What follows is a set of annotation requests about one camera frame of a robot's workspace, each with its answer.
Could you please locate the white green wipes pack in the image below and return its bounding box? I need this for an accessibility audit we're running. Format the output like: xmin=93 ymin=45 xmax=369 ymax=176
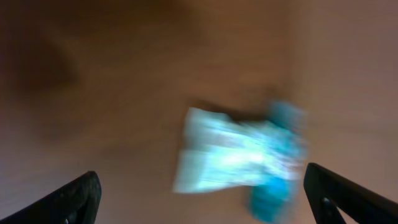
xmin=172 ymin=107 xmax=304 ymax=194

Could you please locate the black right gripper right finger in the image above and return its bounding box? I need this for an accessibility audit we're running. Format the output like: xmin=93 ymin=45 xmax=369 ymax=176
xmin=303 ymin=162 xmax=397 ymax=224

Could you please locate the blue mouthwash bottle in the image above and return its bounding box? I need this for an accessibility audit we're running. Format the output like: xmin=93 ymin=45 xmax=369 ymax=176
xmin=249 ymin=100 xmax=307 ymax=223

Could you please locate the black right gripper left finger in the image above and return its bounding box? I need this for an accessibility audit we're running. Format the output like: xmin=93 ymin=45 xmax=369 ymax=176
xmin=1 ymin=171 xmax=102 ymax=224

